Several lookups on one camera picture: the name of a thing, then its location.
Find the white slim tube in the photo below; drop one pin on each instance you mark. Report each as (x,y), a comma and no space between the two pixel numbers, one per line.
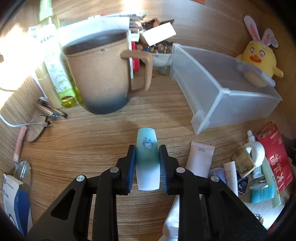
(231,176)

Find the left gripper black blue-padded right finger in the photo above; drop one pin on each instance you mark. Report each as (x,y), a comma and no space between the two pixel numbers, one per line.
(228,217)

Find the small brown dotted eraser block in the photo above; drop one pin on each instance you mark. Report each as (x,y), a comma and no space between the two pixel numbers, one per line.
(243,161)

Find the silver metal clip tool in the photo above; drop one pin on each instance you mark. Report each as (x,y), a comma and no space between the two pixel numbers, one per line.
(46,104)

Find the white bowl of beads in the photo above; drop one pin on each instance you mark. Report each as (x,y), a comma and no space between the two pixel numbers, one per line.
(162,54)

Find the yellow chick bunny plush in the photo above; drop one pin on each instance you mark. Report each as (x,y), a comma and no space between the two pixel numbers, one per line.
(260,56)

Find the red foil packet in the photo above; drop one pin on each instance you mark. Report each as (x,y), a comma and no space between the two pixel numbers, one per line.
(276,155)

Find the round white sponge roll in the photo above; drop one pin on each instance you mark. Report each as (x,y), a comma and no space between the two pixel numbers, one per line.
(256,151)

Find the blue razor blade box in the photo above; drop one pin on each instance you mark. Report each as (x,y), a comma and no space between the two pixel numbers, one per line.
(242,185)

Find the clear plastic storage bin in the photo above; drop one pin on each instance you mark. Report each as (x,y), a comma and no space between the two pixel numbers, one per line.
(221,90)

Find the blue white cardboard box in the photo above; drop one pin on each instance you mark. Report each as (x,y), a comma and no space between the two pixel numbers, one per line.
(17,204)

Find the stack of books and papers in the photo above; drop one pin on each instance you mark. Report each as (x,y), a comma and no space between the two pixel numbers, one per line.
(100,23)

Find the teal white small tube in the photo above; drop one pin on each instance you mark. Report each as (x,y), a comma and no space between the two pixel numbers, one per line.
(147,160)

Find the pink lip balm stick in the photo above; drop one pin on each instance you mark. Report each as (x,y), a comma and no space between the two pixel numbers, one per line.
(19,144)

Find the white ointment tube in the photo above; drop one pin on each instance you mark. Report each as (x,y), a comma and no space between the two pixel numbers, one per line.
(257,172)

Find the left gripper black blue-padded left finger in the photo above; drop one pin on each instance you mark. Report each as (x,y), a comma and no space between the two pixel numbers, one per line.
(68,216)

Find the blue tape roll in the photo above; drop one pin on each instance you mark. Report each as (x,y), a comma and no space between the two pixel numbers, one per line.
(263,194)

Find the beige mug with brown lid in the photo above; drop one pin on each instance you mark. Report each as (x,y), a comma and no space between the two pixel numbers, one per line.
(100,66)

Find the white paper card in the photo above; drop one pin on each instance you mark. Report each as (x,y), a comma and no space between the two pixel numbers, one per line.
(157,34)

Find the green label bottle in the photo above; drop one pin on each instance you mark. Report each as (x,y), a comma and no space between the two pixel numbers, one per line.
(61,82)

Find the pink white cosmetic tube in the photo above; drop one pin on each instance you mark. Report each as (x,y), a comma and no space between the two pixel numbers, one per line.
(200,159)

